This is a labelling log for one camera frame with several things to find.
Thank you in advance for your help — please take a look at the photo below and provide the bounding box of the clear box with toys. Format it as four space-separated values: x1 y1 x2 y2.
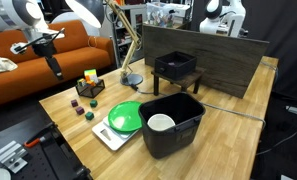
145 1 193 28

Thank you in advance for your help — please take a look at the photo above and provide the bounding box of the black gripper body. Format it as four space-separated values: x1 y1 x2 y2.
32 33 58 59

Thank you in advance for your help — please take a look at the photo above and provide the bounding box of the small black box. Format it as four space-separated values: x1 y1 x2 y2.
154 50 198 81

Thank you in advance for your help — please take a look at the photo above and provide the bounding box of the background metal shelf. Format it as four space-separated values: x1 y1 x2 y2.
108 3 148 68

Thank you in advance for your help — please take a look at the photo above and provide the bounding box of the dark wooden board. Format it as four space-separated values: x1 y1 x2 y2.
142 23 270 99

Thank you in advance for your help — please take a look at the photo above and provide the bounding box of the black wire basket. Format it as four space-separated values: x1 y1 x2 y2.
75 78 106 99

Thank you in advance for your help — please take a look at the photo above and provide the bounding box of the orange-handled black clamp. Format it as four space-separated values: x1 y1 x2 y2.
23 121 56 149

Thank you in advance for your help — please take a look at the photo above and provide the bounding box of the small dark wooden stool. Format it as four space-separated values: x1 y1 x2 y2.
150 66 207 97

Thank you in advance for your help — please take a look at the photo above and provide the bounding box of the large rubik's cube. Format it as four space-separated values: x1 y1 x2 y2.
83 68 99 84

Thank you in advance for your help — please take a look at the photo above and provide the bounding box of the white kitchen scale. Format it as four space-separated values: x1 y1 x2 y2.
91 114 141 152

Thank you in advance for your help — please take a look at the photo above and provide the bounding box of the grey table cable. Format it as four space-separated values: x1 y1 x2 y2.
130 59 280 130

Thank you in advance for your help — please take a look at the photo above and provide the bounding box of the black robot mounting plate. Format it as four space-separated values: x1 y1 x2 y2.
0 114 94 180

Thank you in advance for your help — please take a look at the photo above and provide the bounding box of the black robot wrist cable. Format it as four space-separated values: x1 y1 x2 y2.
14 27 66 54

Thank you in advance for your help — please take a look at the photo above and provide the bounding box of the orange sofa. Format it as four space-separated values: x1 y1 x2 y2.
0 19 116 108

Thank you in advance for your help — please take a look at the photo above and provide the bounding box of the black plastic bin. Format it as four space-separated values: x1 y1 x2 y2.
138 92 207 160

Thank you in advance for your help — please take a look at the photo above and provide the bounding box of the aluminium bracket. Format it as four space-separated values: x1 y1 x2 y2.
0 148 29 175

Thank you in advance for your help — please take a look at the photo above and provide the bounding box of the black floor cable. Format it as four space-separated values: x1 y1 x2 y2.
254 116 297 158

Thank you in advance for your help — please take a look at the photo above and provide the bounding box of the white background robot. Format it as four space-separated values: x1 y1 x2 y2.
198 0 247 38

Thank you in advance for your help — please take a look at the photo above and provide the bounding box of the green plate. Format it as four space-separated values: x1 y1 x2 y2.
107 100 144 133

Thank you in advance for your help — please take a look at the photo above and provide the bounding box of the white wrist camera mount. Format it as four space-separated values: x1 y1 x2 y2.
10 42 27 55

